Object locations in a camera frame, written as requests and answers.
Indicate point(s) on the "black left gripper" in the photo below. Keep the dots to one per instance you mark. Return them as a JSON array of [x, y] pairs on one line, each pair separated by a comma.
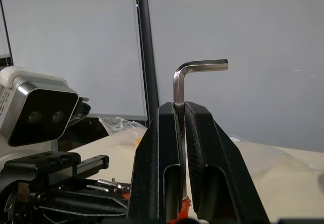
[[27, 169]]

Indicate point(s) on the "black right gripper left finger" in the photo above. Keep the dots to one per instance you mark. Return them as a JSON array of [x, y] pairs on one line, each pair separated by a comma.
[[152, 158]]

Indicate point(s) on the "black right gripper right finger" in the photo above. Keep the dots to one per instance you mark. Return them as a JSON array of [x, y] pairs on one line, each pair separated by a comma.
[[215, 163]]

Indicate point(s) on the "orange hex key holder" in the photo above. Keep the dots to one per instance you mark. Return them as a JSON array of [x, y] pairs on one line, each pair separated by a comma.
[[184, 208]]

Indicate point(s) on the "small silver hex key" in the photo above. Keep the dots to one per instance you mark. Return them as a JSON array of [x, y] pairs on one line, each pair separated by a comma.
[[107, 182], [97, 187]]

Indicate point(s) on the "clear plastic bag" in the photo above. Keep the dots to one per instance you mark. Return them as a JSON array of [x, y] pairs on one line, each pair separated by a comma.
[[119, 125]]

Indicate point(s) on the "clear plastic sheet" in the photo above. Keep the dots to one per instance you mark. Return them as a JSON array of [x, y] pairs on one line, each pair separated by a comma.
[[273, 153]]

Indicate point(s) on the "black vertical pole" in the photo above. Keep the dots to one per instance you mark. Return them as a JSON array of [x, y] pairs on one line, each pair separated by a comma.
[[146, 44]]

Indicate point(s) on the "black frame bar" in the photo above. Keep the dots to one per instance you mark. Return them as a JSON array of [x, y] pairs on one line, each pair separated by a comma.
[[6, 36]]

